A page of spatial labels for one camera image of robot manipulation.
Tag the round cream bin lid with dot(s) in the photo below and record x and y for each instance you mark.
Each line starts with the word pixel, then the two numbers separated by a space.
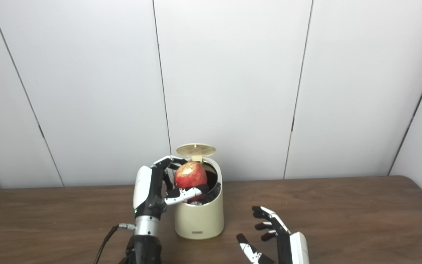
pixel 196 149

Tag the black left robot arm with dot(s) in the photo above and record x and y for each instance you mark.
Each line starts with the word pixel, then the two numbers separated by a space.
pixel 145 242

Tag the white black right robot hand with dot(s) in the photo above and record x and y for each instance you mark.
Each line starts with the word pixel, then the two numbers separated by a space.
pixel 295 249

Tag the black bin liner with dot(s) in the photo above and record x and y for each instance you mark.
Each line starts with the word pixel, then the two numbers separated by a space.
pixel 213 179

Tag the cream-colored cylindrical bin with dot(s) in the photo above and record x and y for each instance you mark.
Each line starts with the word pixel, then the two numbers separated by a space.
pixel 198 220

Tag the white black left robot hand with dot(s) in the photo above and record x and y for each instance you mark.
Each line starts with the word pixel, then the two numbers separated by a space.
pixel 145 190

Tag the red apple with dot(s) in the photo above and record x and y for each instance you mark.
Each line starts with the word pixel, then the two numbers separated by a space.
pixel 191 175

